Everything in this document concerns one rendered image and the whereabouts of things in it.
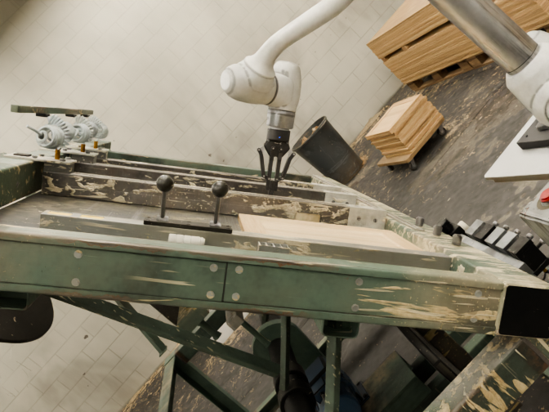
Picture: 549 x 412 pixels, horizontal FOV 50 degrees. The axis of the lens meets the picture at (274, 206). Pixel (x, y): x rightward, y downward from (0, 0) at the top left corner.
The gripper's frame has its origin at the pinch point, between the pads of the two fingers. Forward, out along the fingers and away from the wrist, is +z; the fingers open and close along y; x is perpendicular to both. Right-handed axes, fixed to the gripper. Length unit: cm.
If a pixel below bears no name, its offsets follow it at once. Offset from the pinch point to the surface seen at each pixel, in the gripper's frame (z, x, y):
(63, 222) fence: 6, 59, 52
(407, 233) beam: 4.6, 27.1, -38.0
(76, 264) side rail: 8, 83, 44
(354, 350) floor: 103, -132, -79
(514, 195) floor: 0, -120, -153
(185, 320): 70, -66, 22
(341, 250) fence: 5, 59, -11
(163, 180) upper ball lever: -7, 63, 31
